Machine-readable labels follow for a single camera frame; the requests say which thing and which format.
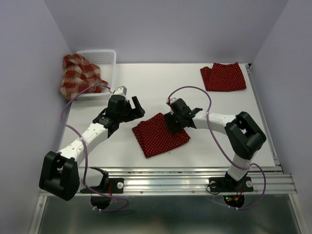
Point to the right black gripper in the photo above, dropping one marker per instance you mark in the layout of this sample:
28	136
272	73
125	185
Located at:
169	118

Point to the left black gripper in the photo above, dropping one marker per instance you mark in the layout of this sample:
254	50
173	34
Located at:
136	113

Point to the red polka dot skirt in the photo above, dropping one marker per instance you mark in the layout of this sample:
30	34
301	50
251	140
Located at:
223	78
154	137

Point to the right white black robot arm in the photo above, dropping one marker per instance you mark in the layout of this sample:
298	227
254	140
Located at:
245	136

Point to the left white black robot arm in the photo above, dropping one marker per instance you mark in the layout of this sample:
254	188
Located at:
60	175

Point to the white plastic basket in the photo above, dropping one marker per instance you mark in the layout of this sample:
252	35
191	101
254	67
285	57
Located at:
105	59

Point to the red cream plaid skirt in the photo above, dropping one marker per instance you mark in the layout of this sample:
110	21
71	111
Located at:
79	74

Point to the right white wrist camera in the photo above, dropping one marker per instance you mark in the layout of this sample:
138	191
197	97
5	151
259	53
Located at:
170	100

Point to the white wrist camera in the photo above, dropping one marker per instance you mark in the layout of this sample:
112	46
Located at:
170	100
122	91

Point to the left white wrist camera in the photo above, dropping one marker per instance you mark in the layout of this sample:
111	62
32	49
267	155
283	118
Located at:
122	91

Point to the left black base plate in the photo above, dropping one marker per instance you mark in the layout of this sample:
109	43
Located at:
106	186

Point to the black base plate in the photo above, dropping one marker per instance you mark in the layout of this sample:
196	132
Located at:
106	186
229	185

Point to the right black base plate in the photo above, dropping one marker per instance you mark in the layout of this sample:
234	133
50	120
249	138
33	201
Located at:
229	185

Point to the aluminium rail frame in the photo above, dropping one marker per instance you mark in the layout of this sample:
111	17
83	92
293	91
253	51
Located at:
168	196

